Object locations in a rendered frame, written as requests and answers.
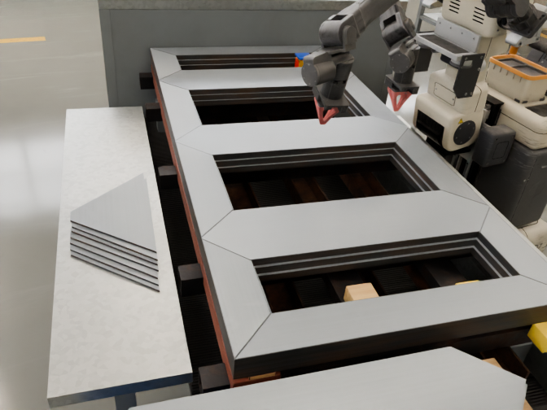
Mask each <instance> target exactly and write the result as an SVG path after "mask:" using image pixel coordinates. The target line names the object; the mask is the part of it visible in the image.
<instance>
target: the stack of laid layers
mask: <svg viewBox="0 0 547 410"><path fill-rule="evenodd" d="M176 56H177V61H178V62H179V65H180V68H181V70H199V69H231V68H292V67H294V66H295V57H296V56H295V53H293V54H249V55H176ZM151 65H152V68H153V72H154V75H155V80H156V84H157V87H158V90H159V94H160V100H161V102H162V106H163V109H164V115H165V119H166V122H167V126H168V130H169V134H170V137H171V141H172V144H173V149H174V153H175V156H176V160H177V166H178V169H179V172H180V175H181V179H182V184H183V188H184V191H185V194H186V200H187V203H188V207H189V210H190V215H191V219H192V222H193V226H194V229H195V235H196V237H197V241H198V244H199V250H200V254H201V257H202V261H203V266H204V269H205V272H206V276H207V279H208V284H209V288H210V291H211V295H212V301H213V304H214V307H215V310H216V314H217V319H218V323H219V326H220V329H221V335H222V338H223V342H224V345H225V350H226V354H227V357H228V361H229V364H230V370H231V372H232V376H233V379H239V378H244V377H252V376H256V375H261V374H266V373H274V372H278V371H283V370H288V369H296V368H300V367H304V366H309V365H314V364H322V363H326V362H331V361H336V360H344V359H348V358H353V357H358V356H363V355H370V354H375V353H379V352H385V351H392V350H397V349H401V348H406V347H414V346H419V345H423V344H428V343H433V342H441V341H445V340H450V339H455V338H463V337H467V336H472V335H476V334H485V333H489V332H494V331H498V330H503V329H511V328H516V327H520V326H525V325H533V324H538V323H542V322H547V305H545V306H540V307H532V308H527V309H522V310H517V311H512V312H503V313H499V314H494V315H489V316H481V317H476V318H470V319H466V320H461V321H452V322H448V323H443V324H438V325H429V326H424V327H419V328H415V329H406V330H401V331H396V332H391V333H386V334H378V335H373V336H369V337H364V338H354V339H350V340H345V341H340V342H332V343H327V344H322V345H317V346H312V347H304V348H299V349H294V350H289V351H280V352H275V353H271V354H266V355H257V356H253V357H247V358H242V359H238V360H235V359H234V356H233V352H232V349H231V346H230V340H229V337H228V334H227V331H226V327H225V322H224V319H223V316H222V313H221V307H220V304H219V301H218V297H217V293H216V289H215V286H214V283H213V279H212V274H211V271H210V268H209V265H208V259H207V256H206V253H205V250H204V247H203V241H202V238H201V235H200V231H199V226H198V223H197V220H196V217H195V211H194V208H193V205H192V202H191V198H190V193H189V190H188V187H187V184H186V179H185V175H184V172H183V168H182V163H181V160H180V157H179V154H178V150H177V145H176V142H175V138H174V136H173V130H172V127H171V124H170V120H169V117H168V112H167V109H166V106H165V102H164V97H163V94H162V90H161V88H160V82H159V79H158V76H157V72H156V69H155V64H154V60H153V58H152V54H151ZM312 90H313V87H309V86H285V87H262V88H240V89H196V90H189V92H190V96H191V98H192V101H193V103H194V105H195V109H196V106H215V105H233V104H252V103H288V102H306V101H314V95H313V91H312ZM344 95H345V97H346V99H347V100H348V103H349V107H348V110H347V112H348V114H349V115H350V116H351V117H355V116H369V114H368V113H367V111H366V110H365V109H364V108H363V107H362V106H361V105H360V104H359V103H358V102H357V101H356V100H355V99H354V97H353V96H352V95H351V94H350V93H349V92H348V91H347V90H344ZM213 158H214V160H215V162H216V165H217V169H218V171H219V173H220V176H221V174H222V173H232V172H252V171H263V170H274V169H284V168H303V167H314V166H325V165H335V164H355V163H365V162H376V161H386V160H390V161H391V162H392V163H393V165H394V166H395V167H396V168H397V169H398V170H399V172H400V173H401V174H402V175H403V176H404V177H405V179H406V180H407V181H408V182H409V183H410V184H411V186H412V187H413V188H415V190H416V191H417V192H424V191H433V190H440V189H439V188H438V187H437V186H436V185H435V184H434V183H433V182H432V181H431V180H430V178H429V177H428V176H427V175H426V174H425V173H424V172H423V171H422V170H421V169H420V168H419V167H418V166H417V164H416V163H415V162H414V161H413V160H412V159H411V158H410V157H409V156H408V155H407V154H406V153H405V152H404V151H403V150H402V149H401V148H400V147H399V146H398V145H397V144H396V142H386V143H375V144H365V145H352V146H330V147H318V148H307V149H295V150H272V151H261V152H249V153H238V154H226V155H214V156H213ZM470 253H471V254H472V255H473V256H474V257H475V258H476V259H477V260H478V262H479V263H480V264H481V265H482V266H483V267H484V269H485V270H486V271H487V272H488V273H489V275H490V276H491V277H492V278H493V279H496V278H502V277H512V276H517V275H519V273H518V272H517V271H516V270H515V269H514V268H513V267H512V266H511V265H510V264H509V263H508V262H507V261H506V260H505V258H504V257H503V256H502V255H501V254H500V253H499V252H498V251H497V250H496V249H495V248H494V247H493V245H492V244H491V243H490V242H489V241H488V240H487V239H486V238H485V237H484V236H483V235H482V234H481V233H480V232H473V233H461V234H454V235H448V236H441V237H434V238H422V239H415V240H408V241H402V242H389V243H383V244H376V245H369V246H357V247H350V248H344V249H337V250H330V251H318V252H311V253H304V254H298V255H285V256H279V257H272V258H265V259H258V260H252V263H253V266H254V268H255V270H256V275H257V276H258V279H259V282H260V285H261V282H263V281H273V280H280V279H286V278H292V277H303V276H309V275H315V274H322V273H332V272H339V271H345V270H351V269H358V268H368V267H374V266H381V265H387V264H398V263H404V262H410V261H417V260H428V259H434V258H440V257H446V256H452V255H464V254H470ZM261 288H262V290H263V287H262V286H261ZM263 292H264V290H263ZM264 294H265V292H264ZM265 298H266V296H265ZM266 301H267V299H266ZM267 304H268V306H269V303H268V301H267ZM269 310H270V312H271V309H270V307H269ZM271 313H272V312H271ZM271 313H270V314H271Z"/></svg>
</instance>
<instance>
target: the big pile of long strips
mask: <svg viewBox="0 0 547 410"><path fill-rule="evenodd" d="M525 383H526V379H524V378H522V377H519V376H517V375H515V374H513V373H510V372H508V371H505V370H504V369H500V368H498V367H497V366H495V365H492V364H489V363H487V362H485V361H483V360H480V359H478V358H476V357H474V356H472V355H468V354H466V353H465V352H462V351H459V350H458V349H455V348H453V347H444V348H440V349H435V350H430V351H423V352H419V353H413V354H409V355H402V356H397V357H392V358H388V359H384V360H376V361H371V362H367V363H363V364H354V365H350V366H346V367H341V368H337V369H329V370H324V371H320V372H315V373H307V374H303V375H299V376H294V377H286V378H282V379H278V380H273V381H268V382H261V383H256V384H251V385H247V386H240V387H235V388H230V389H226V390H219V391H213V392H209V393H205V394H201V395H192V396H188V397H184V398H179V399H171V400H167V401H162V402H158V403H150V404H146V405H141V406H137V407H132V408H129V409H128V410H523V405H524V400H525V396H526V392H527V384H525Z"/></svg>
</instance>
